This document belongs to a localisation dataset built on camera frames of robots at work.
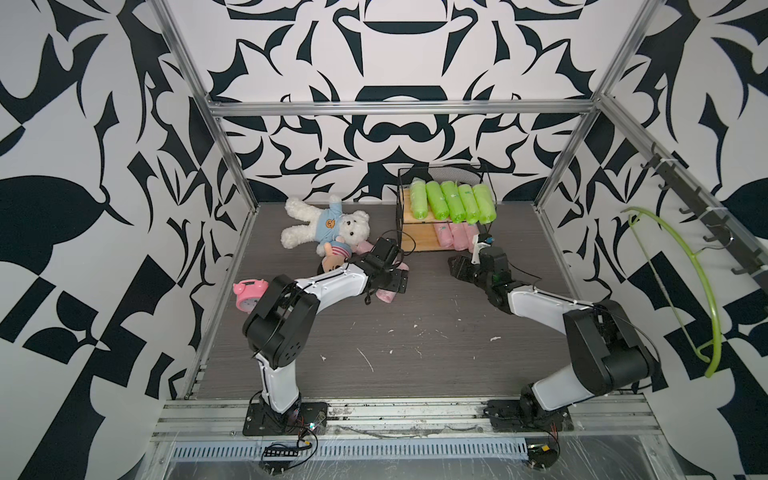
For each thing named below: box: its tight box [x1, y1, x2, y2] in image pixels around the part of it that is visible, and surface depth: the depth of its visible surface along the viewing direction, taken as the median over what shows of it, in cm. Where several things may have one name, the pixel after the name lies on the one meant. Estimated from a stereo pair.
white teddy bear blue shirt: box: [280, 195, 370, 257], surface depth 106 cm
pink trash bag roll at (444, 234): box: [433, 223, 454, 247], surface depth 107 cm
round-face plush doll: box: [321, 236, 352, 273], surface depth 99 cm
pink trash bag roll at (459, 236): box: [448, 222, 469, 251], surface depth 107 cm
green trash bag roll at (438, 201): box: [426, 181, 450, 221], surface depth 95 cm
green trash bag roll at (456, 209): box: [441, 181, 466, 224], surface depth 95 cm
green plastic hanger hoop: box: [621, 206, 721, 378], surface depth 67 cm
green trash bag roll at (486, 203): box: [472, 183, 497, 224], surface depth 94 cm
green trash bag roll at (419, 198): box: [409, 177, 429, 221], surface depth 97 cm
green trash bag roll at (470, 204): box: [458, 184, 480, 225], surface depth 94 cm
